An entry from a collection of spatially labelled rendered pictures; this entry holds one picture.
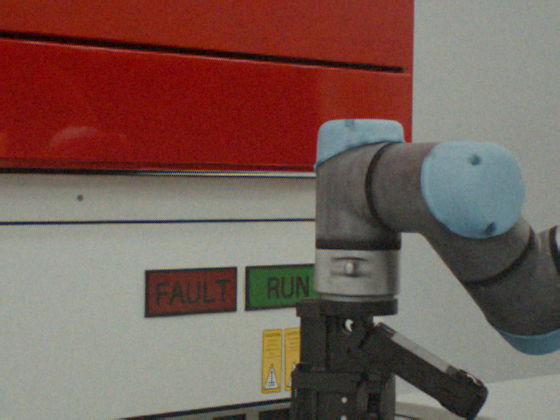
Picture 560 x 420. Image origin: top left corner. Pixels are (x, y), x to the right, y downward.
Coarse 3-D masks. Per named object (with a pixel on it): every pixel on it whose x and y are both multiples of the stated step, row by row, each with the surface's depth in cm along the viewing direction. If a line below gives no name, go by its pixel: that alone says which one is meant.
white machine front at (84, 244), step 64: (0, 192) 121; (64, 192) 125; (128, 192) 129; (192, 192) 134; (256, 192) 140; (0, 256) 121; (64, 256) 125; (128, 256) 130; (192, 256) 135; (256, 256) 140; (0, 320) 121; (64, 320) 125; (128, 320) 130; (192, 320) 135; (256, 320) 141; (0, 384) 121; (64, 384) 126; (128, 384) 130; (192, 384) 136; (256, 384) 141
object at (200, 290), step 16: (192, 272) 134; (208, 272) 136; (224, 272) 137; (160, 288) 132; (176, 288) 133; (192, 288) 135; (208, 288) 136; (224, 288) 137; (160, 304) 132; (176, 304) 133; (192, 304) 135; (208, 304) 136; (224, 304) 137
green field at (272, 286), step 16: (256, 272) 140; (272, 272) 141; (288, 272) 143; (304, 272) 144; (256, 288) 140; (272, 288) 141; (288, 288) 143; (304, 288) 144; (256, 304) 140; (272, 304) 141; (288, 304) 143
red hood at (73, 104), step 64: (0, 0) 114; (64, 0) 118; (128, 0) 122; (192, 0) 127; (256, 0) 132; (320, 0) 137; (384, 0) 143; (0, 64) 114; (64, 64) 118; (128, 64) 123; (192, 64) 127; (256, 64) 132; (320, 64) 140; (384, 64) 144; (0, 128) 115; (64, 128) 119; (128, 128) 123; (192, 128) 128; (256, 128) 133
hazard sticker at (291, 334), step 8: (288, 328) 143; (296, 328) 144; (288, 336) 143; (296, 336) 144; (288, 344) 143; (296, 344) 144; (288, 352) 144; (296, 352) 144; (288, 360) 144; (296, 360) 144; (288, 368) 144; (288, 376) 144; (288, 384) 144
